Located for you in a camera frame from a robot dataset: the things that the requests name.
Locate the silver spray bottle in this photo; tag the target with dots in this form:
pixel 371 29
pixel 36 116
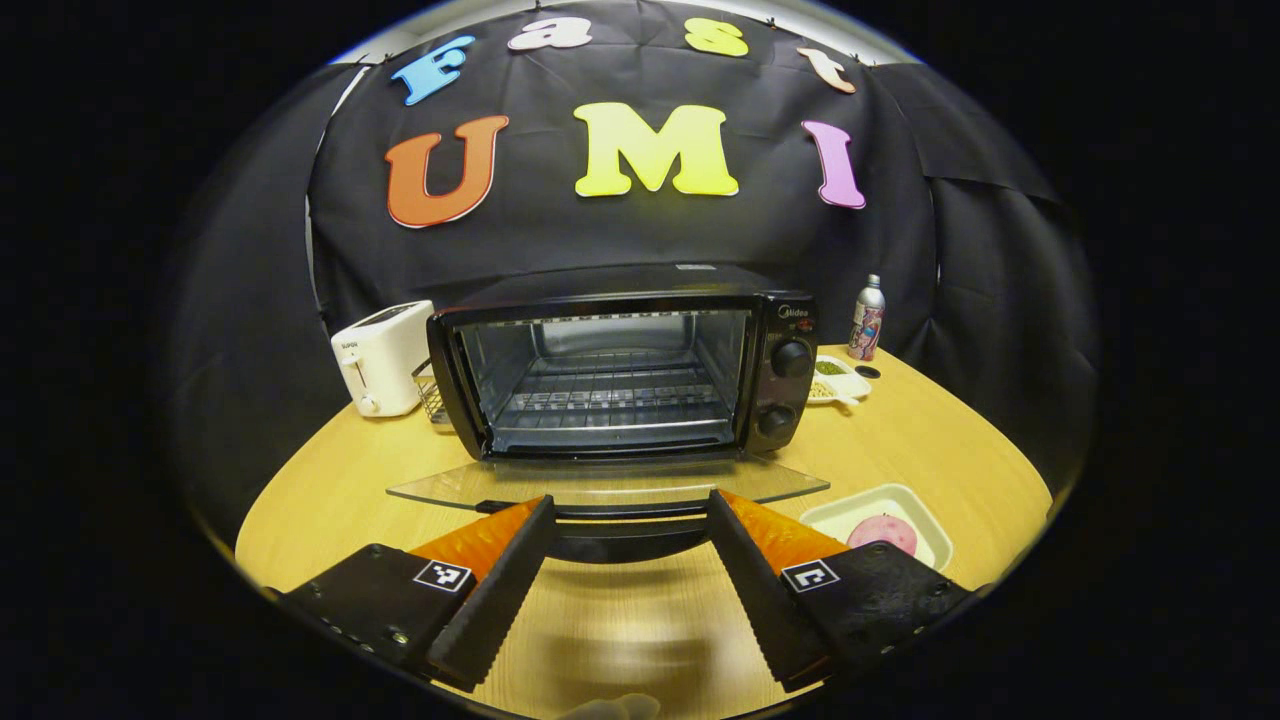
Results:
pixel 867 320

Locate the white square plate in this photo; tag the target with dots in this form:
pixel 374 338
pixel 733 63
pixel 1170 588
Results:
pixel 835 515

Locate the pink round food slice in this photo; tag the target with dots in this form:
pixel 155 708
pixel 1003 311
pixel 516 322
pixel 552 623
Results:
pixel 885 532

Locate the black electric oven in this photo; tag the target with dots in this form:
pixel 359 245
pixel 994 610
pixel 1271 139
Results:
pixel 780 400

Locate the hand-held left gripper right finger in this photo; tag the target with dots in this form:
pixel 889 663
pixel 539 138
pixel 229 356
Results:
pixel 755 590

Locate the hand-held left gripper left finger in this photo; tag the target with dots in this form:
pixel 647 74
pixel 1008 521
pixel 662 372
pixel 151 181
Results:
pixel 505 590

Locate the white toaster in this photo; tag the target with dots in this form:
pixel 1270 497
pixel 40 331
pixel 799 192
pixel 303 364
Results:
pixel 385 360

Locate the white divided bean tray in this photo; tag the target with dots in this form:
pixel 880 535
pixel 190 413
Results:
pixel 845 382

